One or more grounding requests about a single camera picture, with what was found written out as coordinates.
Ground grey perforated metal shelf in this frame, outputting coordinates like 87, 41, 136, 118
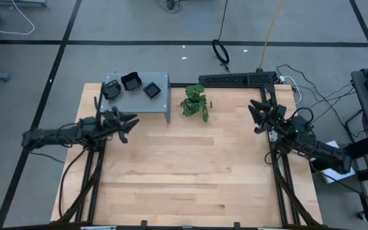
99, 72, 172, 125

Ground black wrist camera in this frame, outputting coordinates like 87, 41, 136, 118
79, 116, 101, 132
289, 114, 312, 135

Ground white floor cable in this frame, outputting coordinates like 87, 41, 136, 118
0, 0, 36, 36

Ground grey metal floor bar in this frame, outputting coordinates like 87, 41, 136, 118
0, 0, 47, 8

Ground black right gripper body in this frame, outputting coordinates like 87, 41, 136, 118
254, 103, 292, 134

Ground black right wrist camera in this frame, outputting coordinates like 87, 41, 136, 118
289, 114, 312, 135

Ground tangled black cable bundle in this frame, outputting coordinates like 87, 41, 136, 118
157, 0, 183, 14

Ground black floor cables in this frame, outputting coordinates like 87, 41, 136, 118
275, 63, 364, 128

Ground black perforated box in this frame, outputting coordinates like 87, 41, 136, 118
198, 71, 278, 88

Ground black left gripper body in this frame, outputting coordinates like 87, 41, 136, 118
100, 107, 128, 144

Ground white power cable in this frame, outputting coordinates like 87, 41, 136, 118
279, 75, 302, 105

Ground green potted plant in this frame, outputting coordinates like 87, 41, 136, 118
180, 84, 213, 123

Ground black coiled hanging cable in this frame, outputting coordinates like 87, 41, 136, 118
211, 0, 231, 73

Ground white paper sheet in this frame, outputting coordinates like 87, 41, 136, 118
319, 140, 357, 185

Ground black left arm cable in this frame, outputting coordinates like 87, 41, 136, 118
57, 147, 88, 220

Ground yellow hanging cable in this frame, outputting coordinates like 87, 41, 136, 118
259, 0, 284, 73

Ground black desk crossbar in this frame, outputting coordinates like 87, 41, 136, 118
343, 136, 368, 160

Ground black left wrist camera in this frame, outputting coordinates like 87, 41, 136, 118
79, 116, 101, 132

